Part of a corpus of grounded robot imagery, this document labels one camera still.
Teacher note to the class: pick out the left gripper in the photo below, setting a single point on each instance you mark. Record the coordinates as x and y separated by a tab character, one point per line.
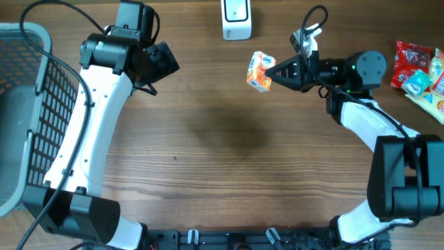
164	61

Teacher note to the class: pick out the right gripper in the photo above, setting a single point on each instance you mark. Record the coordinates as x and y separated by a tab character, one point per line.
301	77

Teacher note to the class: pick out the orange tissue pack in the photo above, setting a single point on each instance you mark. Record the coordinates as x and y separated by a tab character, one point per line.
256	75

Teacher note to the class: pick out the red snack bag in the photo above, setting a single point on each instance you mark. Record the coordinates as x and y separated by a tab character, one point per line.
409	58

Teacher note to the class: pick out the green tissue pack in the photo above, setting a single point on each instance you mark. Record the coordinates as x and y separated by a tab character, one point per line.
417	83

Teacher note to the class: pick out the yellow wet wipes pack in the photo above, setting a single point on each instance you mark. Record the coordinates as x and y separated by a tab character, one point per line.
431	100

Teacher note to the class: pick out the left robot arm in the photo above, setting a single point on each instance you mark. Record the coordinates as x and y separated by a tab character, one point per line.
70	202

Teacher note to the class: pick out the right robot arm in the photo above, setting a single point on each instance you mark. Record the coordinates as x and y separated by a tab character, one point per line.
405	183

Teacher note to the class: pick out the white barcode scanner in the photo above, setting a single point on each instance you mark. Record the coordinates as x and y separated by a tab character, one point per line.
236	19

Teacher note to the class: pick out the grey plastic mesh basket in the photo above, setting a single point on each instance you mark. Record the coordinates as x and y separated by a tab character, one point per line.
37	100

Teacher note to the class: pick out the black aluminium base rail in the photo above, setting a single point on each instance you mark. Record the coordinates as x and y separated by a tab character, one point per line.
269	239

